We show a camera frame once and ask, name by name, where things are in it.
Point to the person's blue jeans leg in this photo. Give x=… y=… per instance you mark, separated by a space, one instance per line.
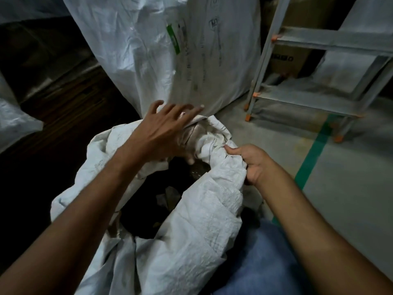
x=264 y=264

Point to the person's left middle finger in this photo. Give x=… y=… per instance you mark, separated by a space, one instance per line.
x=181 y=113

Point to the person's left thumb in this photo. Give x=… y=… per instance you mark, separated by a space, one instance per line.
x=185 y=156

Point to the person's right hand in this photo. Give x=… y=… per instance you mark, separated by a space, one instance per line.
x=256 y=162

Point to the clear plastic bottle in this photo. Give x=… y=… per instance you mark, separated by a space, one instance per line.
x=196 y=138

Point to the dark rubbish in sack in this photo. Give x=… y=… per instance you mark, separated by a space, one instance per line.
x=153 y=199

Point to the white woven sack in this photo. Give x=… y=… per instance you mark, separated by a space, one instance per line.
x=202 y=218

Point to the brown cardboard box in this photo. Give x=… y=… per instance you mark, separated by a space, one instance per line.
x=288 y=61

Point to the person's right thumb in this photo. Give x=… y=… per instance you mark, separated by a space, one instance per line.
x=235 y=149

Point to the person's left hand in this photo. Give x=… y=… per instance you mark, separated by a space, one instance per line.
x=153 y=141

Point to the person's left forearm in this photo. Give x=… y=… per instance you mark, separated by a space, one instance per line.
x=76 y=221

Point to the large printed white woven bag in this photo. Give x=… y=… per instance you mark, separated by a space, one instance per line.
x=147 y=49

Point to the person's left little finger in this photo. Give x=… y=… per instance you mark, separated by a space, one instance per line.
x=156 y=109

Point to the person's right forearm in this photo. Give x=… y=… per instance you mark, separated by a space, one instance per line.
x=310 y=236

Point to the grey metal step ladder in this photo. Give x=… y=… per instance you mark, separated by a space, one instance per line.
x=322 y=39

